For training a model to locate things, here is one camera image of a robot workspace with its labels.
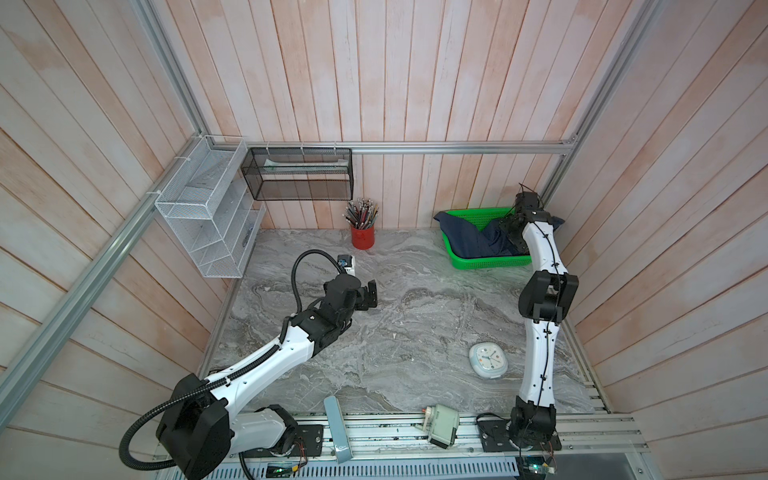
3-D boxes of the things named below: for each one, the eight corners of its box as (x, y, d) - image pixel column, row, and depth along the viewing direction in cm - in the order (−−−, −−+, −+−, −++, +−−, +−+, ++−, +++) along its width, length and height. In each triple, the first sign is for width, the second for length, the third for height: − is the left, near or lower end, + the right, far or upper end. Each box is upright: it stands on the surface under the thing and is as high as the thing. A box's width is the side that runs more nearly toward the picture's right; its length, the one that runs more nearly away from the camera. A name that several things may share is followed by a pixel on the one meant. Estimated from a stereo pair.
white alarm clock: (472, 378, 85) (475, 374, 83) (466, 346, 91) (468, 342, 89) (507, 378, 85) (511, 374, 83) (498, 346, 91) (502, 342, 89)
